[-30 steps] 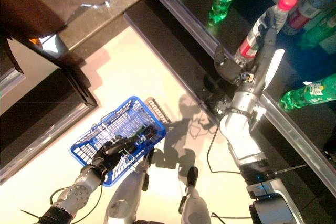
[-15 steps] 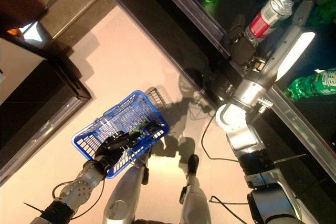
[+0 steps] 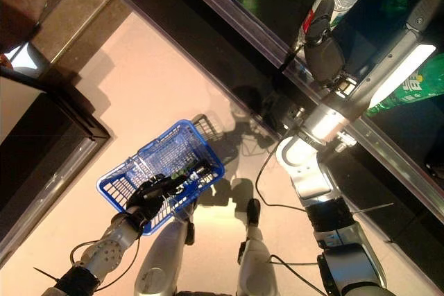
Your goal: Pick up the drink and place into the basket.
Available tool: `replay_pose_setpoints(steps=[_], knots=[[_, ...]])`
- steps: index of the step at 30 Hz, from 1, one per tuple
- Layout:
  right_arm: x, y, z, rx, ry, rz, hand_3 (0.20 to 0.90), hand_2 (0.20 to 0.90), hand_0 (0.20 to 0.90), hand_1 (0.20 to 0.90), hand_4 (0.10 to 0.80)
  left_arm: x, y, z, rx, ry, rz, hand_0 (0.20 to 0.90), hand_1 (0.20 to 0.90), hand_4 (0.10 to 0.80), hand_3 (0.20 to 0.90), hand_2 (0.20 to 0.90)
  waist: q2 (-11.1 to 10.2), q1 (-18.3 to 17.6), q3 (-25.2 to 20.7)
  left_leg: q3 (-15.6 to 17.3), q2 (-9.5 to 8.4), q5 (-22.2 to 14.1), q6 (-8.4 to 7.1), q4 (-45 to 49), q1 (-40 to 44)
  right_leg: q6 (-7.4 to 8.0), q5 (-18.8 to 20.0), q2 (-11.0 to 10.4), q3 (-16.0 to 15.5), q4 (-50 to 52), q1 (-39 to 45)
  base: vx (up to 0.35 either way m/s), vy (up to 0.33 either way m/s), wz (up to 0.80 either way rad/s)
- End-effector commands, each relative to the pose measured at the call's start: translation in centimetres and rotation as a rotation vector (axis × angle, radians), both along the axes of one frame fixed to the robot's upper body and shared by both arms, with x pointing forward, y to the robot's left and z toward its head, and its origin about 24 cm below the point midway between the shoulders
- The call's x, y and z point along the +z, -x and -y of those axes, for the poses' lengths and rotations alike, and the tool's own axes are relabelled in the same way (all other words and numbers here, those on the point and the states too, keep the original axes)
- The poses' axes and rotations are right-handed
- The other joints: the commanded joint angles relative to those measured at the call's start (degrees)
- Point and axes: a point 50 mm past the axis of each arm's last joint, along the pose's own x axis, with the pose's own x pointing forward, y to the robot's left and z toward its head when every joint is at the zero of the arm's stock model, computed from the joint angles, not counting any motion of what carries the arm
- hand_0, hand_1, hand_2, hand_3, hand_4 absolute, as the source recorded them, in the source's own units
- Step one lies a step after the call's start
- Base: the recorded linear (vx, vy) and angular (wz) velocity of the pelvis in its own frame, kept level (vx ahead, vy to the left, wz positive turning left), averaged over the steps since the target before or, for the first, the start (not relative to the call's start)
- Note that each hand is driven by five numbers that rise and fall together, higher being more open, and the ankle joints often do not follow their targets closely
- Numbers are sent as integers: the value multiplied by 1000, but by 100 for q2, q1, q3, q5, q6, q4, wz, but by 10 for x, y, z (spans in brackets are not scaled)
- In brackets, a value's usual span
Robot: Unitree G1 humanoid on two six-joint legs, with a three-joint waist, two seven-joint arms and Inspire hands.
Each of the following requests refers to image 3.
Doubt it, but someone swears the grey right robot leg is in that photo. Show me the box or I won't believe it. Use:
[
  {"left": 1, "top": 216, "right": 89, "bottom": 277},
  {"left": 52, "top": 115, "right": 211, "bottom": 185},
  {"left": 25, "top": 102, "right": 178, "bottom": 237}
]
[{"left": 237, "top": 198, "right": 275, "bottom": 296}]

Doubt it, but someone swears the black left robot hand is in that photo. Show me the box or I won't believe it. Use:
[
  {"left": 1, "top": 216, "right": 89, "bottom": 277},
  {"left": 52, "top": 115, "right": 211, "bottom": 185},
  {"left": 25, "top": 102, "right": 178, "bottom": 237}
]
[{"left": 124, "top": 173, "right": 185, "bottom": 232}]

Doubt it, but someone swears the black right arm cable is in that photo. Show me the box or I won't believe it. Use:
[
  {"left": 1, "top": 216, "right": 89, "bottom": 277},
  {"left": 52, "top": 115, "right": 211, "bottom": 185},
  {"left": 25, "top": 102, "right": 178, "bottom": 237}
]
[{"left": 255, "top": 150, "right": 308, "bottom": 212}]

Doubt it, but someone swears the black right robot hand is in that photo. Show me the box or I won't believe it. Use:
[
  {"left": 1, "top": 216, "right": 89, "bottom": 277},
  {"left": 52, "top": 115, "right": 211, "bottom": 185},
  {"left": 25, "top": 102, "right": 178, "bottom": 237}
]
[{"left": 304, "top": 0, "right": 444, "bottom": 114}]

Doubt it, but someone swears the black arm cable tie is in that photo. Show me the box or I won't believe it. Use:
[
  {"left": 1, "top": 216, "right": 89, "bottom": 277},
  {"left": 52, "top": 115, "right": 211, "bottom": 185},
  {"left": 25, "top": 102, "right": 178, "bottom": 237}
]
[
  {"left": 33, "top": 267, "right": 58, "bottom": 283},
  {"left": 352, "top": 201, "right": 395, "bottom": 214}
]

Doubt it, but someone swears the cola bottle blue cap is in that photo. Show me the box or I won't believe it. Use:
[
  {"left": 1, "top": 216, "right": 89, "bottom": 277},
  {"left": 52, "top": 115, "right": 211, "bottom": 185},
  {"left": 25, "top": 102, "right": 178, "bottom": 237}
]
[{"left": 171, "top": 160, "right": 213, "bottom": 198}]

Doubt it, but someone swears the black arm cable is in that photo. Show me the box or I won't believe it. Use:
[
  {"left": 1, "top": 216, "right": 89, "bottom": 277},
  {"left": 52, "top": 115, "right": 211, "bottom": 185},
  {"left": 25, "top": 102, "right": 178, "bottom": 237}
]
[
  {"left": 70, "top": 235, "right": 142, "bottom": 293},
  {"left": 255, "top": 150, "right": 308, "bottom": 212}
]

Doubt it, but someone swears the dark display counter chrome trim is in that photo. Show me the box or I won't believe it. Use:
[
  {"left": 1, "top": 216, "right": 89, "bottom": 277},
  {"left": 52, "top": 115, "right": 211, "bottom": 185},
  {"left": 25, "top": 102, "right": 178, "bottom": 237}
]
[{"left": 0, "top": 41, "right": 112, "bottom": 265}]

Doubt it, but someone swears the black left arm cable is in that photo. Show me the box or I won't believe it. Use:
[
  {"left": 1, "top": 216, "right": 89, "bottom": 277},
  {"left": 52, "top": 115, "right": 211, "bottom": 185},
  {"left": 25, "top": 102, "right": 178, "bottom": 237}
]
[{"left": 70, "top": 235, "right": 142, "bottom": 293}]

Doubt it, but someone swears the black left arm cable tie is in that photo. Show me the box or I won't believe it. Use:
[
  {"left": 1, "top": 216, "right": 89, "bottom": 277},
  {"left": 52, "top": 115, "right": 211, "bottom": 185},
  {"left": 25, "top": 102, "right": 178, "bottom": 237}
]
[{"left": 33, "top": 267, "right": 58, "bottom": 283}]

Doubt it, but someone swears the blue plastic shopping basket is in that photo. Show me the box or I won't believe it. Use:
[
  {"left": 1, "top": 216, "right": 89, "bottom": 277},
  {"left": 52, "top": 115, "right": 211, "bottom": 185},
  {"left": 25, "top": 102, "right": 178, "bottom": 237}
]
[{"left": 96, "top": 119, "right": 225, "bottom": 238}]

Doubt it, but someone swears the black right arm cable tie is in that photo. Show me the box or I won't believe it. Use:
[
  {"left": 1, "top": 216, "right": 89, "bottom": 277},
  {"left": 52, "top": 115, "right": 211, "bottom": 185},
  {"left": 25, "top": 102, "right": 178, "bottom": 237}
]
[{"left": 352, "top": 201, "right": 395, "bottom": 214}]

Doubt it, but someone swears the brown cover sheet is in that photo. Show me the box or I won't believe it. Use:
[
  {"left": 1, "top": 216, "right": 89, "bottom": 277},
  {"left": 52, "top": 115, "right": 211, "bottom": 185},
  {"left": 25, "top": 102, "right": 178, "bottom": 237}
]
[{"left": 0, "top": 0, "right": 100, "bottom": 53}]

